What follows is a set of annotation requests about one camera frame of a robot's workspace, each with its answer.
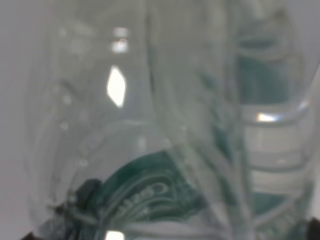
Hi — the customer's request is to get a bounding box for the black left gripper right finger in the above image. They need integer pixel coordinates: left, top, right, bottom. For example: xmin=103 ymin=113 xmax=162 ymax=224
xmin=307 ymin=218 xmax=320 ymax=240

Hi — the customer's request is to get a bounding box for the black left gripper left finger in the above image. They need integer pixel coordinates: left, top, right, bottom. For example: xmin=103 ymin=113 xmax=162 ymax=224
xmin=21 ymin=232 xmax=38 ymax=240

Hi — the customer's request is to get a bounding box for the clear plastic bottle green label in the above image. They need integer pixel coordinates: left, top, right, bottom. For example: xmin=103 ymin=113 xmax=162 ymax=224
xmin=24 ymin=0 xmax=318 ymax=240

